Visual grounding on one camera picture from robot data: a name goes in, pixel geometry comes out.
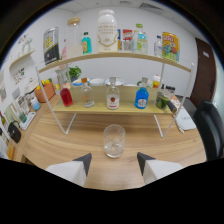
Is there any clear bottle with red label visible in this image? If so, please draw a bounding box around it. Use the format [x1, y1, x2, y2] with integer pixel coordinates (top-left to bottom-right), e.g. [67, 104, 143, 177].
[106, 76, 121, 111]

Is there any white yellow lidded cup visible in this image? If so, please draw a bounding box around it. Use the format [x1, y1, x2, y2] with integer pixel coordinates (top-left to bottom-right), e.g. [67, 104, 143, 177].
[152, 74, 162, 89]

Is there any clear drinking glass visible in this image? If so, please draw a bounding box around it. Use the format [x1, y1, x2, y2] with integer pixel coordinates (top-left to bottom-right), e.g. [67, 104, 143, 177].
[102, 123, 127, 159]

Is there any white folded cloth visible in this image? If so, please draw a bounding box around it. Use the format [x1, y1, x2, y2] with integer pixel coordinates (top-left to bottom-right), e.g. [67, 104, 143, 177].
[175, 106, 198, 134]

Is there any dark cylindrical tool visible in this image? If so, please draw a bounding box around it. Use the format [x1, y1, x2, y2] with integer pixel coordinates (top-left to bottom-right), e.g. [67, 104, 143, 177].
[166, 99, 178, 114]

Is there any black chair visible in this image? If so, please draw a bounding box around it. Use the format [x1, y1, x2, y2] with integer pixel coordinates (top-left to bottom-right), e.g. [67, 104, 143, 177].
[193, 100, 224, 163]

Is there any white tray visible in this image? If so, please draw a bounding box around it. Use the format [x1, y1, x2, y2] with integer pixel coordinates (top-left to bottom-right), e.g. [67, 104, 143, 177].
[19, 111, 37, 131]

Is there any orange printed paper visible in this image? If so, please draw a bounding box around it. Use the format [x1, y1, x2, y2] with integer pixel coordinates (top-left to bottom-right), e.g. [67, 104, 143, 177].
[169, 94, 183, 111]

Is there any black bag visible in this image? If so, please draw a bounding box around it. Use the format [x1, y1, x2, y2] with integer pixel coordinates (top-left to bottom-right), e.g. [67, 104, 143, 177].
[7, 120, 23, 144]

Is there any blue liquid glass bottle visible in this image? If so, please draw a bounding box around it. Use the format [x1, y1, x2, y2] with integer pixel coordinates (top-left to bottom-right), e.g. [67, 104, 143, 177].
[134, 77, 150, 110]

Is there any clear bottle with amber cap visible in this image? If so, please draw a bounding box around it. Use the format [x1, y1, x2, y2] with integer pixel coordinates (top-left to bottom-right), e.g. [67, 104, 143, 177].
[80, 77, 96, 109]

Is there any red liquid glass bottle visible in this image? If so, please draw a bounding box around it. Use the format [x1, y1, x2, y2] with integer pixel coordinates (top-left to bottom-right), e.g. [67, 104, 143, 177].
[59, 73, 74, 108]

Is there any orange basket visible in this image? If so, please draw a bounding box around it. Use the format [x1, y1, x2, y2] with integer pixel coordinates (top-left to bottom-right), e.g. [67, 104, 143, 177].
[34, 81, 57, 104]

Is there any green white mug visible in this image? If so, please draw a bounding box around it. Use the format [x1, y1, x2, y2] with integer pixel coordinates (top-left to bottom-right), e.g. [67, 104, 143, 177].
[136, 79, 148, 88]

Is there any white bowl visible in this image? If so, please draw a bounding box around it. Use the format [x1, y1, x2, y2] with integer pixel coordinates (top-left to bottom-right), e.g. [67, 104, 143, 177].
[104, 76, 126, 87]
[88, 77, 106, 88]

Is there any green potted plant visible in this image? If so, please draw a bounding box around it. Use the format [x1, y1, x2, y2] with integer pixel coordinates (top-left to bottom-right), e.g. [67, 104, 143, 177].
[68, 65, 83, 83]

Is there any brown door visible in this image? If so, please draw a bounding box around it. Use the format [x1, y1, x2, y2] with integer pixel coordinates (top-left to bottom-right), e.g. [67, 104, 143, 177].
[189, 37, 218, 108]

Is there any small pink bottle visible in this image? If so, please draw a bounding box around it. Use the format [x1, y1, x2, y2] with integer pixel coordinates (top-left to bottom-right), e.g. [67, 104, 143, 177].
[61, 39, 68, 61]

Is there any small clear water bottle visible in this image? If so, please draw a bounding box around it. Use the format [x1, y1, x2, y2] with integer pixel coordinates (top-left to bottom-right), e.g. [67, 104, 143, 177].
[153, 35, 164, 58]

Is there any yellow cartoon drink can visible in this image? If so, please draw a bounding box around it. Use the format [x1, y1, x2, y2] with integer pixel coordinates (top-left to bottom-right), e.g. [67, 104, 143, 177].
[161, 31, 181, 63]

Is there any teal liquid bottle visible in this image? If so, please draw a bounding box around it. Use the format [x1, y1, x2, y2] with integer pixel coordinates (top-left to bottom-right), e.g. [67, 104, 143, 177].
[81, 31, 93, 55]

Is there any clear bottle with green cap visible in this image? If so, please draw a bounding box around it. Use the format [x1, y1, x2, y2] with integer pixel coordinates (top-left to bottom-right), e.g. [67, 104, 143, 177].
[135, 23, 149, 55]

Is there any slim blue bottle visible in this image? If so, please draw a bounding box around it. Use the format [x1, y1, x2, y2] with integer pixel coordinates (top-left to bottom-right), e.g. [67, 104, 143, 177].
[132, 30, 138, 53]

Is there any glass jar with cork lid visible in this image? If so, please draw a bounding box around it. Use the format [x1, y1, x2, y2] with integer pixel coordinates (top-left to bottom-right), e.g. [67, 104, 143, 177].
[65, 17, 84, 59]

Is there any large white bottle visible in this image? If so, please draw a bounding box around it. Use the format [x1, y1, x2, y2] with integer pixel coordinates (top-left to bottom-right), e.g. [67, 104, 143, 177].
[96, 8, 119, 54]

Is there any white frame wooden shelf rack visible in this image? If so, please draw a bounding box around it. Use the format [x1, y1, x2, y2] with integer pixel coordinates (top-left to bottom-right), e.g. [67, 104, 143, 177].
[34, 50, 196, 138]

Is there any wooden wall shelf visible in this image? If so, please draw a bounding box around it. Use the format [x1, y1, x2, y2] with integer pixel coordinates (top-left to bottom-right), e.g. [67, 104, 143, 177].
[8, 49, 36, 71]

